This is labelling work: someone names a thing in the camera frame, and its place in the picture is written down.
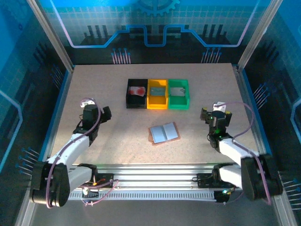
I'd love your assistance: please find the red white card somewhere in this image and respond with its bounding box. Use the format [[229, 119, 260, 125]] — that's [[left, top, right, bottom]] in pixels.
[[129, 86, 146, 97]]

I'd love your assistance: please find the tan leather card holder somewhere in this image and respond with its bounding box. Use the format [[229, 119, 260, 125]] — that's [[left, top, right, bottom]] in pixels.
[[148, 121, 181, 146]]

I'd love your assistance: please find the green VIP card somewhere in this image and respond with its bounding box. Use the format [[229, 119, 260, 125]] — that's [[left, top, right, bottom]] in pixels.
[[150, 87, 166, 97]]

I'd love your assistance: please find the grey silver card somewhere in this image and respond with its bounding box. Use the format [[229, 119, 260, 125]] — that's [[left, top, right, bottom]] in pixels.
[[170, 87, 186, 97]]

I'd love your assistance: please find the green plastic bin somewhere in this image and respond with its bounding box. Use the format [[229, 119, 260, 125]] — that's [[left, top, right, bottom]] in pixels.
[[167, 79, 190, 110]]

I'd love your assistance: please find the blue table edge strip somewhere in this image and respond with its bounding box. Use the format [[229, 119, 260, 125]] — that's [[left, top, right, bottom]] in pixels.
[[35, 68, 72, 171], [239, 69, 277, 171]]

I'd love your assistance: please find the black plastic bin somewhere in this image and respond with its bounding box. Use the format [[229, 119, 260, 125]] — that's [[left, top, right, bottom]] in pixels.
[[126, 79, 149, 109]]

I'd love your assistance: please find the yellow plastic bin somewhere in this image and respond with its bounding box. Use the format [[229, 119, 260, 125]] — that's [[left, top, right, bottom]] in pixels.
[[147, 79, 169, 110]]

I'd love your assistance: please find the black connector board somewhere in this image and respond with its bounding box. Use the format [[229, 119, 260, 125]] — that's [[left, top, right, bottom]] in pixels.
[[214, 188, 232, 204], [81, 187, 99, 207]]

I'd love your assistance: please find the grey metal plate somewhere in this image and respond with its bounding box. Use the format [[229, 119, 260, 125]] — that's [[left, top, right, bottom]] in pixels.
[[14, 188, 298, 226]]

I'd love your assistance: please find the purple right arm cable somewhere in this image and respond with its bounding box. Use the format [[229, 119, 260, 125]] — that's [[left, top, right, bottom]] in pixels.
[[220, 101, 272, 205]]

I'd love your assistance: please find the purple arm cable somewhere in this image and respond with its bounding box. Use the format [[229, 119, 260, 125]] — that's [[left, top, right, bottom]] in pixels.
[[220, 101, 272, 205], [46, 97, 119, 209]]

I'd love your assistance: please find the aluminium side rail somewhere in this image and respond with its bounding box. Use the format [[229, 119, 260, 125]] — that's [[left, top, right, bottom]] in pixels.
[[232, 65, 269, 165]]

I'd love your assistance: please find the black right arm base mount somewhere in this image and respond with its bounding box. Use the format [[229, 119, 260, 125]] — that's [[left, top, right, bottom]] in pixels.
[[196, 173, 222, 189]]

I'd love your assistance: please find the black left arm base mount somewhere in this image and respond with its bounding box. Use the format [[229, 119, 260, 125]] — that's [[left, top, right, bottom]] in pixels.
[[94, 173, 116, 188]]

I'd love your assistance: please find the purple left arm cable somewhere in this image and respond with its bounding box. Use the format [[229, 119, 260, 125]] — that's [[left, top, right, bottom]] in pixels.
[[46, 97, 119, 209]]

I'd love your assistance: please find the aluminium front rail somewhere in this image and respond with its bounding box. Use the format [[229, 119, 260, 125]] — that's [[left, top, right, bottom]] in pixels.
[[29, 163, 283, 192]]

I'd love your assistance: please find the aluminium frame post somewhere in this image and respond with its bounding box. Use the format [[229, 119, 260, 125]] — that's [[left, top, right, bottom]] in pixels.
[[25, 0, 74, 71], [237, 0, 284, 71]]

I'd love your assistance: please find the slotted cable duct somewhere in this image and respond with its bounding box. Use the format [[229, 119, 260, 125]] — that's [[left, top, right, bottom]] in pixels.
[[68, 190, 218, 201]]

